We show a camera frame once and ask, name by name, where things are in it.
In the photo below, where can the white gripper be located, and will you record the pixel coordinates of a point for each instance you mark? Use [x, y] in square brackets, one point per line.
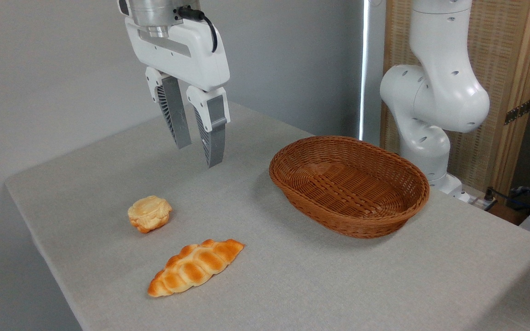
[187, 57]

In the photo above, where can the small round bread roll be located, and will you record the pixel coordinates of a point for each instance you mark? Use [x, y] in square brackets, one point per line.
[149, 212]

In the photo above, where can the long braided bread loaf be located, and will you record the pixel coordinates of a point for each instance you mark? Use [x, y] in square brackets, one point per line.
[193, 269]

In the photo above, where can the brown wicker oval basket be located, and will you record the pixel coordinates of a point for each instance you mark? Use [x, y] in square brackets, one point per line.
[352, 216]

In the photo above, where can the grey tablecloth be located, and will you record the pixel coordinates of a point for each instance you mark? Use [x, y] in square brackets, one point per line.
[292, 285]

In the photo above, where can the black power plug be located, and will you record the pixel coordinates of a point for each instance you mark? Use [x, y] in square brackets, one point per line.
[489, 195]

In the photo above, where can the wooden rattan folding screen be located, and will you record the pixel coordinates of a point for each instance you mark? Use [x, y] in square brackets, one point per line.
[504, 55]

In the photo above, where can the dark metal screen hinge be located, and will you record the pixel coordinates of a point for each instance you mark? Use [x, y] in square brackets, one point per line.
[518, 111]

